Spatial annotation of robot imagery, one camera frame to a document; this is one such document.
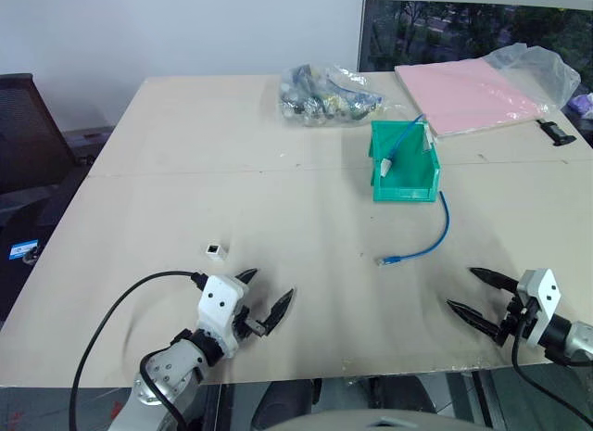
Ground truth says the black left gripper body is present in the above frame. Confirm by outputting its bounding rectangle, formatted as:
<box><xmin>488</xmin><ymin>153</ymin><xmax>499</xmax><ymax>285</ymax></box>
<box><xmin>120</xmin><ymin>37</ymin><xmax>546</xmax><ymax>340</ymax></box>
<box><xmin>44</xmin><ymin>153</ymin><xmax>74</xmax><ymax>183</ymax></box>
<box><xmin>233</xmin><ymin>304</ymin><xmax>273</xmax><ymax>345</ymax></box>

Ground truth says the blue Ethernet cable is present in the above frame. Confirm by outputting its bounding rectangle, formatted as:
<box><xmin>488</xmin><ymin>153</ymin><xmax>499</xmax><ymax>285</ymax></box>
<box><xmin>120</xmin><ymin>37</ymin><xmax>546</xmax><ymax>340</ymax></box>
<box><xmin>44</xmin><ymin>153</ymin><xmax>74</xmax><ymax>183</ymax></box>
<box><xmin>374</xmin><ymin>113</ymin><xmax>454</xmax><ymax>267</ymax></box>

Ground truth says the small white connector block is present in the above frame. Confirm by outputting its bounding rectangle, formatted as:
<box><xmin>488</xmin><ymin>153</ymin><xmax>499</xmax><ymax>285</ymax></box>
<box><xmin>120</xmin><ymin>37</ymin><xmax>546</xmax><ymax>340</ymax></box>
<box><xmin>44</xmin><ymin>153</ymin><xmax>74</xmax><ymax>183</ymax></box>
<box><xmin>202</xmin><ymin>240</ymin><xmax>231</xmax><ymax>262</ymax></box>

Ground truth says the green plastic bin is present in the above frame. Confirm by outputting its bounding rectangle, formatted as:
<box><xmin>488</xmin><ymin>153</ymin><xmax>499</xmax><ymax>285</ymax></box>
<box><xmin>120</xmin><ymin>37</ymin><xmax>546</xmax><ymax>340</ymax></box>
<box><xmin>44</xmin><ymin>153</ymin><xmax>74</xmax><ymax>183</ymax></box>
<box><xmin>367</xmin><ymin>119</ymin><xmax>442</xmax><ymax>204</ymax></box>

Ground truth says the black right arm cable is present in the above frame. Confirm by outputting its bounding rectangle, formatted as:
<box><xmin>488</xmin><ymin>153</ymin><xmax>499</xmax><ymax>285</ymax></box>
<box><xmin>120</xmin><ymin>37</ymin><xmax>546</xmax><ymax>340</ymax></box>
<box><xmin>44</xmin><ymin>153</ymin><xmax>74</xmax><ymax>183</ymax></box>
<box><xmin>511</xmin><ymin>305</ymin><xmax>593</xmax><ymax>418</ymax></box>

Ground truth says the empty clear plastic bag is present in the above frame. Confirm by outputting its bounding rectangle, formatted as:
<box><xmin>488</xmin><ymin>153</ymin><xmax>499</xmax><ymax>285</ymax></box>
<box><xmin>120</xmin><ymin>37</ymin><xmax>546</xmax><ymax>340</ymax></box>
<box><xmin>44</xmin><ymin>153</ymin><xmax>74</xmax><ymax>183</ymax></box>
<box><xmin>481</xmin><ymin>43</ymin><xmax>582</xmax><ymax>113</ymax></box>

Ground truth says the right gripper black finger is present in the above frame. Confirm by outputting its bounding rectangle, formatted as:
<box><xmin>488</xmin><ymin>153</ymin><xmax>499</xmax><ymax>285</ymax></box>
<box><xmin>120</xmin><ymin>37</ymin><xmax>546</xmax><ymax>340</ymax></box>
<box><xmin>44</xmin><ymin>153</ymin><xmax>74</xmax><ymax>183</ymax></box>
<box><xmin>446</xmin><ymin>299</ymin><xmax>505</xmax><ymax>341</ymax></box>
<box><xmin>469</xmin><ymin>267</ymin><xmax>520</xmax><ymax>294</ymax></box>

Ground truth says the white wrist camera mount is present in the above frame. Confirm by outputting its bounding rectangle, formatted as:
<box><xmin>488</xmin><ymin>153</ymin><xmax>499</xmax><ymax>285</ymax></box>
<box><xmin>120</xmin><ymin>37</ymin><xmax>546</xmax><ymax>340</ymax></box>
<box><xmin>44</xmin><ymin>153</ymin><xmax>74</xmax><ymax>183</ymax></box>
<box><xmin>515</xmin><ymin>267</ymin><xmax>562</xmax><ymax>351</ymax></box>
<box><xmin>197</xmin><ymin>273</ymin><xmax>249</xmax><ymax>359</ymax></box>

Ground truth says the clear bag of small parts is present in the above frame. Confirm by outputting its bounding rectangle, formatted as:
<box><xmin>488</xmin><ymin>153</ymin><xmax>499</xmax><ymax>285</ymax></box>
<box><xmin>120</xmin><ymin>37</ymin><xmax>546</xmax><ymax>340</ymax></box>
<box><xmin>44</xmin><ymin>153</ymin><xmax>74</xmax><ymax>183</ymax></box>
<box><xmin>276</xmin><ymin>63</ymin><xmax>387</xmax><ymax>129</ymax></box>

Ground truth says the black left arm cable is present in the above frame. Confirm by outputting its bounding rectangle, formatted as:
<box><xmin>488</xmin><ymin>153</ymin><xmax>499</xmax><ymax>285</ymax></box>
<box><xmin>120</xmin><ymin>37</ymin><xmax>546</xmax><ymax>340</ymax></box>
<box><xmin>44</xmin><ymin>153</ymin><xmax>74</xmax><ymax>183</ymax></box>
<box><xmin>68</xmin><ymin>269</ymin><xmax>208</xmax><ymax>431</ymax></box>

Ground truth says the blue label sticker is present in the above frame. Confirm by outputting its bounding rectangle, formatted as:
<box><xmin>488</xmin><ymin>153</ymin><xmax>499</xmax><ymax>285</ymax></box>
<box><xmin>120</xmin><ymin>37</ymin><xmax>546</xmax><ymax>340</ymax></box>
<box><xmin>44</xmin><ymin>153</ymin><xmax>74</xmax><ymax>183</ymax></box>
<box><xmin>9</xmin><ymin>240</ymin><xmax>41</xmax><ymax>262</ymax></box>

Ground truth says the black office chair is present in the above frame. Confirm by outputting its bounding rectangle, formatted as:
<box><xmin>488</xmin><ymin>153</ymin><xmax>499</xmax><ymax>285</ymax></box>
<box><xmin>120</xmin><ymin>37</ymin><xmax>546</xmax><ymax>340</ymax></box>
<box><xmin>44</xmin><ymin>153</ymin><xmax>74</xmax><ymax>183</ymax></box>
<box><xmin>0</xmin><ymin>72</ymin><xmax>115</xmax><ymax>228</ymax></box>

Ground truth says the black table clamp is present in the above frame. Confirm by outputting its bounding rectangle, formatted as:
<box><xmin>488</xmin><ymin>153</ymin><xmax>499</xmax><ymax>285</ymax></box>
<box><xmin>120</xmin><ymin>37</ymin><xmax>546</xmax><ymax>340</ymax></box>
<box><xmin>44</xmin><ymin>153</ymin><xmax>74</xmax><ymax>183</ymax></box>
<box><xmin>536</xmin><ymin>119</ymin><xmax>578</xmax><ymax>148</ymax></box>

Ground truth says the dark glass window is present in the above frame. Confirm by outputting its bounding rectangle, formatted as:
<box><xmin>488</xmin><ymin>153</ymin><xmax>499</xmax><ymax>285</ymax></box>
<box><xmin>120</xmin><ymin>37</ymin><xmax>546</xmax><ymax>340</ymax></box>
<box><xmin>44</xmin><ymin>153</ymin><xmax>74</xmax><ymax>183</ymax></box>
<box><xmin>359</xmin><ymin>0</ymin><xmax>593</xmax><ymax>76</ymax></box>

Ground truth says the pink foam sheet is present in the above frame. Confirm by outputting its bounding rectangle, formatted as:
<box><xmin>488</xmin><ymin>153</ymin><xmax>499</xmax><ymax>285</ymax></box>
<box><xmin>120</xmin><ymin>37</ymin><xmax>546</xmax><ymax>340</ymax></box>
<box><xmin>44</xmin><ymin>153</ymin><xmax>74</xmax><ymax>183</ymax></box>
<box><xmin>394</xmin><ymin>59</ymin><xmax>564</xmax><ymax>140</ymax></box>

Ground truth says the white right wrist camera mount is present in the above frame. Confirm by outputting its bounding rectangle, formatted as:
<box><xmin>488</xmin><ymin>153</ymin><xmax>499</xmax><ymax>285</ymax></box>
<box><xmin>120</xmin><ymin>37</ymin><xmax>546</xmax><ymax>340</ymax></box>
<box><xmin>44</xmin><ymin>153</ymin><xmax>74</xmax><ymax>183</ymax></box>
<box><xmin>515</xmin><ymin>267</ymin><xmax>562</xmax><ymax>351</ymax></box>

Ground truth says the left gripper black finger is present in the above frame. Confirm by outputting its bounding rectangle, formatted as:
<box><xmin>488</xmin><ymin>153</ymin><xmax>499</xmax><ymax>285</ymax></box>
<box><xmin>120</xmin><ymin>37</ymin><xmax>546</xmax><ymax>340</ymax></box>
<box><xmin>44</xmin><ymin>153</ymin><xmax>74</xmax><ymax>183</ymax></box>
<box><xmin>263</xmin><ymin>288</ymin><xmax>296</xmax><ymax>336</ymax></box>
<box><xmin>233</xmin><ymin>268</ymin><xmax>259</xmax><ymax>288</ymax></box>

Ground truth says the light grey rounded robot body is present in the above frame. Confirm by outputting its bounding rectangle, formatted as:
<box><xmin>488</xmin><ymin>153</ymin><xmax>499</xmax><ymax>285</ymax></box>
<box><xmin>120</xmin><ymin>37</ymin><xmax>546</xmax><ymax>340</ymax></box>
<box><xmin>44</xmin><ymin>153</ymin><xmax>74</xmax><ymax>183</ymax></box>
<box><xmin>262</xmin><ymin>404</ymin><xmax>481</xmax><ymax>431</ymax></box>

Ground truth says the purple object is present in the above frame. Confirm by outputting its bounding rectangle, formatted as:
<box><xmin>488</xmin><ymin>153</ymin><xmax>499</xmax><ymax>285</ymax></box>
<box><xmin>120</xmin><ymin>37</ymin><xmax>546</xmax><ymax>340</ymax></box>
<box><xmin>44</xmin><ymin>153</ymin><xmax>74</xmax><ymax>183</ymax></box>
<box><xmin>566</xmin><ymin>93</ymin><xmax>593</xmax><ymax>114</ymax></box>

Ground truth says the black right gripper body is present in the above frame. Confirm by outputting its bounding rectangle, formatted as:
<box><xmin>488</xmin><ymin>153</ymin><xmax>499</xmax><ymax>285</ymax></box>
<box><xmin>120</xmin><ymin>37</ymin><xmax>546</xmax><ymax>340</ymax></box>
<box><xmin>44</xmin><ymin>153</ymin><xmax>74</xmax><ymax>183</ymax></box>
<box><xmin>493</xmin><ymin>288</ymin><xmax>530</xmax><ymax>348</ymax></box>

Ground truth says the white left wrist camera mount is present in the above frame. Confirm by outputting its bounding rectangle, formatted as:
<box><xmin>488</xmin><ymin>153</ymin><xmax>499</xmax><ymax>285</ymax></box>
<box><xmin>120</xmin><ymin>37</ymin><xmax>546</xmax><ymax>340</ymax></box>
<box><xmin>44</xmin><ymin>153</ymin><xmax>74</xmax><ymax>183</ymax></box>
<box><xmin>197</xmin><ymin>273</ymin><xmax>249</xmax><ymax>359</ymax></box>

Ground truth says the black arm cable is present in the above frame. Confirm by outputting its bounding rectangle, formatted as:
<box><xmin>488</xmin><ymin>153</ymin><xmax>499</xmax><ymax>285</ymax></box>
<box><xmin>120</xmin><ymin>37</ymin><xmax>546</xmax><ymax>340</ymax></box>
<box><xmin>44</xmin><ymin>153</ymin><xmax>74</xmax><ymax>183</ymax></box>
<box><xmin>511</xmin><ymin>305</ymin><xmax>593</xmax><ymax>418</ymax></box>
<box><xmin>68</xmin><ymin>269</ymin><xmax>208</xmax><ymax>431</ymax></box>

